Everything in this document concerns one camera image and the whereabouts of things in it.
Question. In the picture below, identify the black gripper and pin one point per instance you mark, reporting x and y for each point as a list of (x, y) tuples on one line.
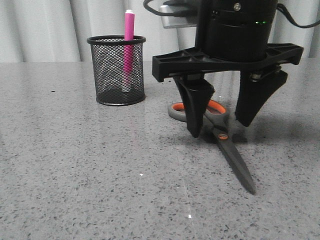
[(230, 35)]

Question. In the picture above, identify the grey orange scissors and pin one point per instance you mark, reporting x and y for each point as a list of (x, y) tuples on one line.
[(217, 114)]

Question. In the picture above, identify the pink marker pen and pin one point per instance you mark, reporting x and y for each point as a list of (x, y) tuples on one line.
[(129, 26)]

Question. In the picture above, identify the black mesh pen holder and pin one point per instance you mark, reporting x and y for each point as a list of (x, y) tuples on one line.
[(107, 53)]

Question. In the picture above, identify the grey curtain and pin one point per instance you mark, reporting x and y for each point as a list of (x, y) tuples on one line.
[(57, 30)]

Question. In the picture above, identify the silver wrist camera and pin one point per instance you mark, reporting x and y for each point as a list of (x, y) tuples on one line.
[(181, 13)]

